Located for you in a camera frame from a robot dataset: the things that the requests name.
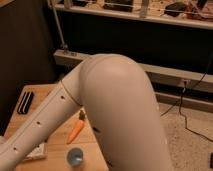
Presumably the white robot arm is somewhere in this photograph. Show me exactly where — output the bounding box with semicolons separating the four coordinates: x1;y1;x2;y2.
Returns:
0;54;174;171

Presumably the orange toy carrot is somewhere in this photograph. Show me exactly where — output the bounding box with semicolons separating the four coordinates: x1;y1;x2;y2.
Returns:
67;111;86;144

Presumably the wooden shelf with clutter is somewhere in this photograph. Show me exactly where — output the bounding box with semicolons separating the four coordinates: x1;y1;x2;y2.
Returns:
47;0;213;30

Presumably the metal pole stand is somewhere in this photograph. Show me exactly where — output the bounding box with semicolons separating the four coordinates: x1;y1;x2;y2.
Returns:
50;0;76;55

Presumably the white plastic bottle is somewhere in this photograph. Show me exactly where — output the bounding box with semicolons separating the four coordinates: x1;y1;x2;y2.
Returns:
25;143;47;161

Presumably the blue cup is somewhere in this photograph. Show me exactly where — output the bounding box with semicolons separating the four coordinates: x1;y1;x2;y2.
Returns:
67;148;83;167

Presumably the black cable on floor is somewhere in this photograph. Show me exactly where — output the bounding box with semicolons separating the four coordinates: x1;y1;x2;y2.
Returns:
159;49;213;144

